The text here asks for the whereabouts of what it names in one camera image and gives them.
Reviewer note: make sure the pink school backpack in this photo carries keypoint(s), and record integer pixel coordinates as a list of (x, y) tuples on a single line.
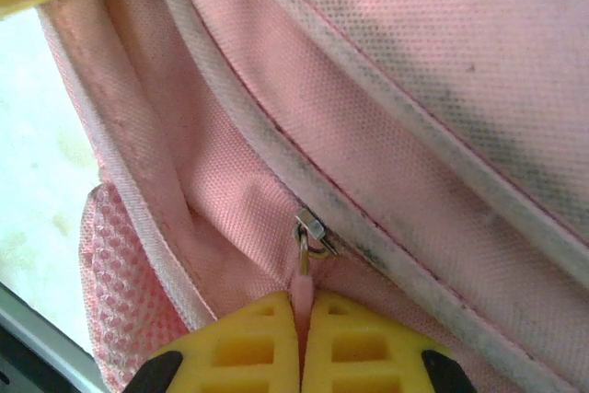
[(368, 89)]

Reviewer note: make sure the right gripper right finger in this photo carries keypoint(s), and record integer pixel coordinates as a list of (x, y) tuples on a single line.
[(359, 356)]

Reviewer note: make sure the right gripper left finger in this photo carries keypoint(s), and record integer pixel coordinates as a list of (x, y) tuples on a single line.
[(239, 356)]

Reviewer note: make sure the aluminium mounting rail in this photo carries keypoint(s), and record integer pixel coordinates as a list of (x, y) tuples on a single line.
[(27, 328)]

